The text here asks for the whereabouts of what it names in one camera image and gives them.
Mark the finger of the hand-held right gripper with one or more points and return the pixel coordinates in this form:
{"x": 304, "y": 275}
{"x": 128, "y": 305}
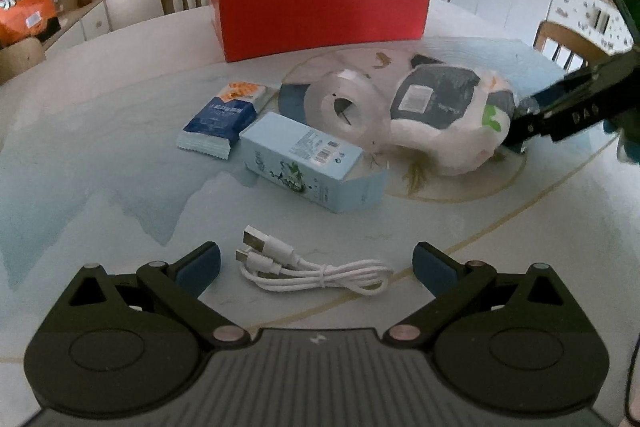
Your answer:
{"x": 590, "y": 102}

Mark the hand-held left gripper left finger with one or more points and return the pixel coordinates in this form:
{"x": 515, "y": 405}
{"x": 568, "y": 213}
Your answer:
{"x": 200, "y": 264}

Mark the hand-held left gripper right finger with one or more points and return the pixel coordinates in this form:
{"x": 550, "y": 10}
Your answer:
{"x": 430, "y": 264}

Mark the white plastic bag with label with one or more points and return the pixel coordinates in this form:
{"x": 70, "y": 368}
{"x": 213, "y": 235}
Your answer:
{"x": 450, "y": 142}

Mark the light blue carton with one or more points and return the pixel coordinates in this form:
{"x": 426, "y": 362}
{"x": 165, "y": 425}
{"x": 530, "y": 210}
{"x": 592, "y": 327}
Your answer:
{"x": 295, "y": 147}

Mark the red cardboard box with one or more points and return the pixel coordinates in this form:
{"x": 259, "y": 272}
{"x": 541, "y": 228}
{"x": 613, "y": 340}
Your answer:
{"x": 320, "y": 7}

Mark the blue white tissue pack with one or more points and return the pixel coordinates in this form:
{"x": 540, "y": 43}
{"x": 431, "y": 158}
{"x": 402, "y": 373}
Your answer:
{"x": 220, "y": 117}

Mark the clear tape roll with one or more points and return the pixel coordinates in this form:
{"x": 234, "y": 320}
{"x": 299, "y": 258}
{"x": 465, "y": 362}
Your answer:
{"x": 320, "y": 107}

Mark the white sideboard cabinet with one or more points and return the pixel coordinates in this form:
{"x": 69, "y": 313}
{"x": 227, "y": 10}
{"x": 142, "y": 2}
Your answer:
{"x": 90, "y": 24}

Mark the light wooden chair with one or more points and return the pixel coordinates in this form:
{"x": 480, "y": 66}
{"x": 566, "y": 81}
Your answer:
{"x": 20, "y": 59}

